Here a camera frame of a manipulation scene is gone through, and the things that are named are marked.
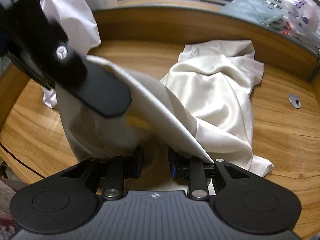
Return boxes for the silver desk cable grommet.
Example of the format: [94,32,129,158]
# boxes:
[289,93,302,109]

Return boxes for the lavender white garment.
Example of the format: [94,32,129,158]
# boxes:
[37,0,118,110]

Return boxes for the cream white jacket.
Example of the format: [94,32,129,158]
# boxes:
[161,40,274,177]

